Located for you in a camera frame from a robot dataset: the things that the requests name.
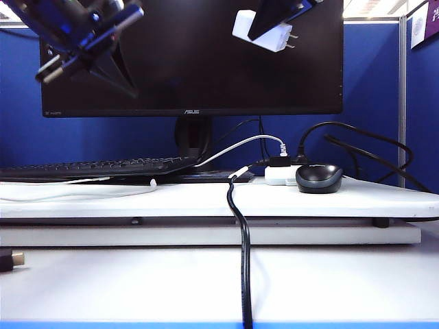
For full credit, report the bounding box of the black keyboard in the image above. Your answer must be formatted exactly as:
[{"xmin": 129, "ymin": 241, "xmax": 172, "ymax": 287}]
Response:
[{"xmin": 0, "ymin": 156, "xmax": 200, "ymax": 182}]

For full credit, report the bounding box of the thick black cable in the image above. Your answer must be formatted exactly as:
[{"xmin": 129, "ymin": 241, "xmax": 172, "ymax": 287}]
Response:
[{"xmin": 227, "ymin": 159, "xmax": 272, "ymax": 329}]

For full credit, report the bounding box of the white base board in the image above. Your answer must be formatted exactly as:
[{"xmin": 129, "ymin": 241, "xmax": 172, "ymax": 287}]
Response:
[{"xmin": 0, "ymin": 222, "xmax": 423, "ymax": 247}]

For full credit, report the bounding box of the black HDMI plug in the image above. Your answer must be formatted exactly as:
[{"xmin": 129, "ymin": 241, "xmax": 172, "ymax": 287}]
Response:
[{"xmin": 0, "ymin": 249, "xmax": 27, "ymax": 273}]

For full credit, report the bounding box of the purple white poster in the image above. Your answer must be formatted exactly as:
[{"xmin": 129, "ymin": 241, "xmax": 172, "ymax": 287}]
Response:
[{"xmin": 410, "ymin": 0, "xmax": 439, "ymax": 51}]

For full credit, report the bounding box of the black monitor stand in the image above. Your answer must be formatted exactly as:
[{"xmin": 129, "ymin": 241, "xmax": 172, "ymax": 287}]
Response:
[{"xmin": 174, "ymin": 116, "xmax": 257, "ymax": 184}]

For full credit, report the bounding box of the grey partition post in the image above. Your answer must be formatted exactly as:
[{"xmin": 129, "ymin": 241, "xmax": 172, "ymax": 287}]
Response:
[{"xmin": 398, "ymin": 16, "xmax": 407, "ymax": 188}]

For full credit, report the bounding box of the thin white cable stub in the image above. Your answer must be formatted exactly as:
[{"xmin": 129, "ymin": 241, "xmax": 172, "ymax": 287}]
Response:
[{"xmin": 67, "ymin": 175, "xmax": 112, "ymax": 184}]

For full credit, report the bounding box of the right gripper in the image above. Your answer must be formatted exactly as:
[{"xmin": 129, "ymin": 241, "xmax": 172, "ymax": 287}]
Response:
[{"xmin": 247, "ymin": 0, "xmax": 325, "ymax": 40}]

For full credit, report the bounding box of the white desk riser board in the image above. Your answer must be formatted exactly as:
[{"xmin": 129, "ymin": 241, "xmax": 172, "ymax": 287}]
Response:
[{"xmin": 0, "ymin": 176, "xmax": 439, "ymax": 220}]

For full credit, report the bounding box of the white Type-C charging cable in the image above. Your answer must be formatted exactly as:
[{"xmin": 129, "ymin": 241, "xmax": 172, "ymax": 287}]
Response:
[{"xmin": 0, "ymin": 178, "xmax": 159, "ymax": 203}]

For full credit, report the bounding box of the black ASUS monitor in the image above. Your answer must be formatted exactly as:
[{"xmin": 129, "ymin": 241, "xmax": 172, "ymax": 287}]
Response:
[{"xmin": 40, "ymin": 0, "xmax": 344, "ymax": 119}]

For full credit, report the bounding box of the black looped power cable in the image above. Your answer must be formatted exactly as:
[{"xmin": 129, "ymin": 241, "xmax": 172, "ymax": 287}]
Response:
[{"xmin": 297, "ymin": 121, "xmax": 415, "ymax": 184}]

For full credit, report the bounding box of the thin black monitor cable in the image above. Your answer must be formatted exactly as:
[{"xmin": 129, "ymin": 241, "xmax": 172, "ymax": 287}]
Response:
[{"xmin": 219, "ymin": 116, "xmax": 271, "ymax": 162}]

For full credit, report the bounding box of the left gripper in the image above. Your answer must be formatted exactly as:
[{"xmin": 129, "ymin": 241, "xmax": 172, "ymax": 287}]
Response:
[{"xmin": 10, "ymin": 0, "xmax": 145, "ymax": 99}]

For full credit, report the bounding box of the white ethernet cable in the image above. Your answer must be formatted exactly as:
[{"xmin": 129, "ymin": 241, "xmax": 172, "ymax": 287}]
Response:
[{"xmin": 194, "ymin": 134, "xmax": 289, "ymax": 168}]

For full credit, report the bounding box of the black slanting cable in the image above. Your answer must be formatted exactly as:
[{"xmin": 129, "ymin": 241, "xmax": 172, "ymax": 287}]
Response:
[{"xmin": 324, "ymin": 133, "xmax": 432, "ymax": 194}]

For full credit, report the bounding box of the white power adapter block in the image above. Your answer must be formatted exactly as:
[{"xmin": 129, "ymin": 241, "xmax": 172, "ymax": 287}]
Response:
[{"xmin": 263, "ymin": 167, "xmax": 301, "ymax": 187}]

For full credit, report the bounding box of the white charging base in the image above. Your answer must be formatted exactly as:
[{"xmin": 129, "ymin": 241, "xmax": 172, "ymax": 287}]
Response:
[{"xmin": 232, "ymin": 10, "xmax": 298, "ymax": 53}]

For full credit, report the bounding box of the black grey computer mouse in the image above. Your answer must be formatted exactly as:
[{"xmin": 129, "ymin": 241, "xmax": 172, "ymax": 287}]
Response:
[{"xmin": 295, "ymin": 164, "xmax": 344, "ymax": 195}]

